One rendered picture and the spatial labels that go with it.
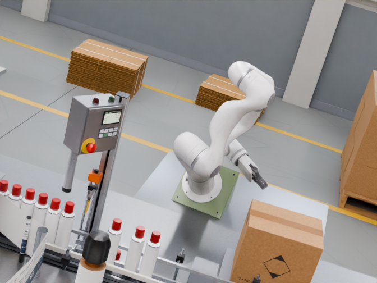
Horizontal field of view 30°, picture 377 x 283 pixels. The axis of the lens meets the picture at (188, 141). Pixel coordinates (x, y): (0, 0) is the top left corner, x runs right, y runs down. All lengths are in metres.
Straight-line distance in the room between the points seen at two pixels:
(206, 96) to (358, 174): 1.91
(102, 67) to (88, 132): 4.17
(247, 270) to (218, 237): 0.39
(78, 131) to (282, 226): 0.89
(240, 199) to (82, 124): 1.30
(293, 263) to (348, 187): 3.08
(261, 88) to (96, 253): 1.01
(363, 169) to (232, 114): 2.96
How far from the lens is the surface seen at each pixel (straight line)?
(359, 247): 5.37
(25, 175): 3.29
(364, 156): 5.73
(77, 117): 2.50
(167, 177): 3.55
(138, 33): 8.17
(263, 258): 2.78
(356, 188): 5.83
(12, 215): 2.62
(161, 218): 3.18
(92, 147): 2.50
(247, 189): 3.67
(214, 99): 6.94
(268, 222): 2.79
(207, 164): 2.94
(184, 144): 2.99
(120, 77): 6.62
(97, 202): 2.74
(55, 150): 5.43
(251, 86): 2.87
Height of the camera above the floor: 2.41
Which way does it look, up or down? 23 degrees down
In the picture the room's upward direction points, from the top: 16 degrees clockwise
